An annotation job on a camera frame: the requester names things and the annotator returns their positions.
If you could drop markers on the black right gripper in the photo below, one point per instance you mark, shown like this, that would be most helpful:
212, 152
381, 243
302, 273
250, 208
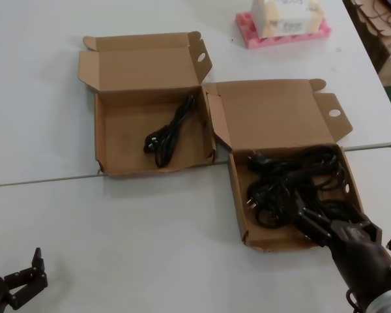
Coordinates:
361, 257

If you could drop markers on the brown open cardboard box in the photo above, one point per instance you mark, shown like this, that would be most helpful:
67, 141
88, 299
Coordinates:
273, 111
124, 137

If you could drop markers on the white taped box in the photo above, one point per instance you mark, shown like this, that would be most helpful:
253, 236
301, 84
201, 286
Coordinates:
280, 16

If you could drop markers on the pink foam tray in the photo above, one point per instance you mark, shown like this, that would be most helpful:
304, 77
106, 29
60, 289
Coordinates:
280, 42

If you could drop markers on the dark corrugated cardboard stack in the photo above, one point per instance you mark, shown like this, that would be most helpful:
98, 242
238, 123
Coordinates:
365, 26

